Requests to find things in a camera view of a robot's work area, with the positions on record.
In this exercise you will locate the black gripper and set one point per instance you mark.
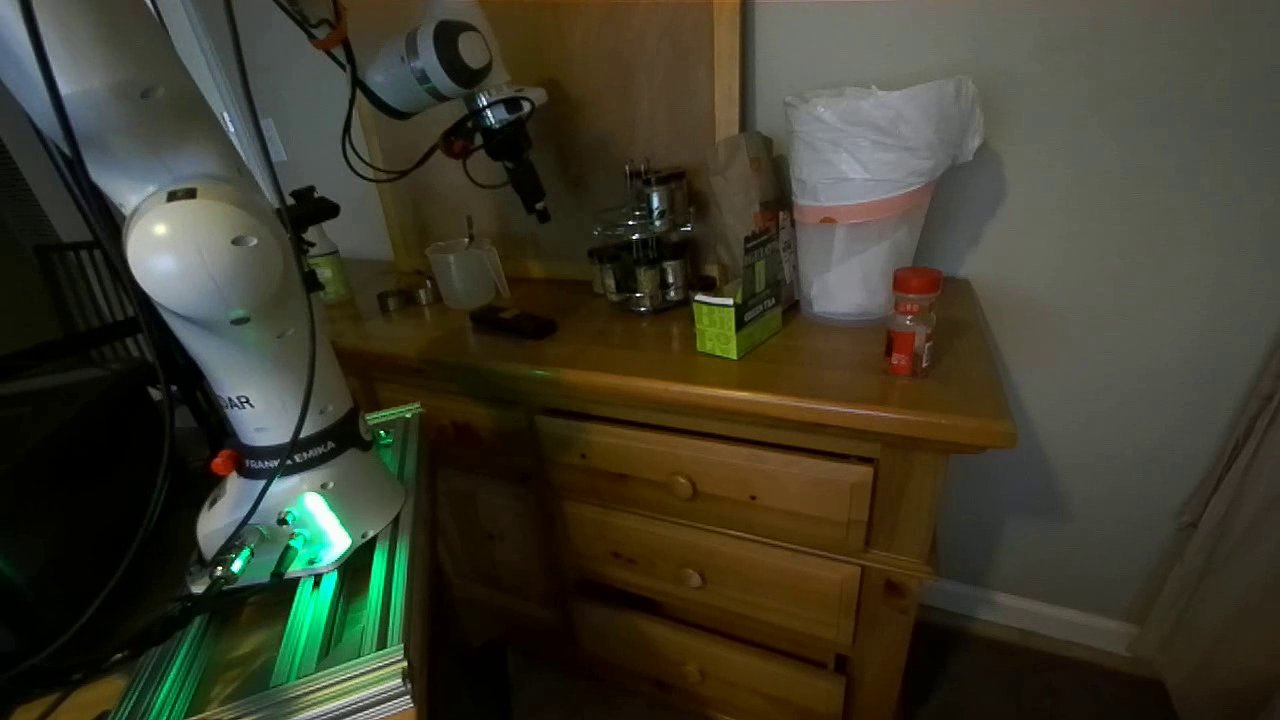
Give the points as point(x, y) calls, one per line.
point(508, 144)

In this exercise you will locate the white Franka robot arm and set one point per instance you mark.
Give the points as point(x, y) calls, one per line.
point(240, 306)

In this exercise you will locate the two-tier metal spice rack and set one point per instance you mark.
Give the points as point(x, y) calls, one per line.
point(647, 240)

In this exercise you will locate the green spray bottle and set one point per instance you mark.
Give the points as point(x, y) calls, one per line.
point(332, 276)

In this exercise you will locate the red-lidded spice bottle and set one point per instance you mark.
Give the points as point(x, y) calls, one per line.
point(914, 322)

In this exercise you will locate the clear plastic measuring cup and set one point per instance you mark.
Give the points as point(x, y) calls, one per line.
point(467, 276)

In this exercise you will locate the black remote control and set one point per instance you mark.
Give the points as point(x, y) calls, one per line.
point(512, 326)

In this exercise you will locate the wooden back board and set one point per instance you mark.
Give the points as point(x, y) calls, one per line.
point(626, 81)

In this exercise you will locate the small metal object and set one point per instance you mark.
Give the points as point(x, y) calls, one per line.
point(404, 296)

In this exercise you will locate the brown paper bag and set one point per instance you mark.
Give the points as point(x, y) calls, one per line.
point(747, 181)

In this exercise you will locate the green cardboard box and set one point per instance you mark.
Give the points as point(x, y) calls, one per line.
point(717, 326)

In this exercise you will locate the round wooden drawer knob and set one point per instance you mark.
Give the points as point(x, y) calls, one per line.
point(681, 487)
point(695, 577)
point(695, 674)

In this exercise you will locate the wooden dresser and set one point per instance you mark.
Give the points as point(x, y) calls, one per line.
point(802, 387)

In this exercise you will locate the pale plastic waste bin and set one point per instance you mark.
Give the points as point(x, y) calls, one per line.
point(862, 260)

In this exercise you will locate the white plastic bin liner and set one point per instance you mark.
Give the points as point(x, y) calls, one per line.
point(880, 135)

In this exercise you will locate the wooden dresser drawer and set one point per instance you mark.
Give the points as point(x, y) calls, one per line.
point(762, 487)
point(762, 580)
point(747, 680)

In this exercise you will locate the black metal shelf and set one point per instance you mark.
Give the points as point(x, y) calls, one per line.
point(67, 403)

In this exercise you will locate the white baseboard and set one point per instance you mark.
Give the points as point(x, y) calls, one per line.
point(1026, 622)

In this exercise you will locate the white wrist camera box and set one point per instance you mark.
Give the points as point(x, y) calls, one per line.
point(512, 104)

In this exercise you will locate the white light switch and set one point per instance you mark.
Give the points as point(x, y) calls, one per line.
point(275, 144)

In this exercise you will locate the aluminium extrusion robot base frame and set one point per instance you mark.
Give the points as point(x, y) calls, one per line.
point(304, 642)

